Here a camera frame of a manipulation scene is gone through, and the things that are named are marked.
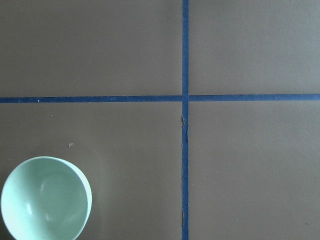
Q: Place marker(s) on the green bowl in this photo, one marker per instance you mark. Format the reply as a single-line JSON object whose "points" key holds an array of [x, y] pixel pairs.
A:
{"points": [[46, 198]]}

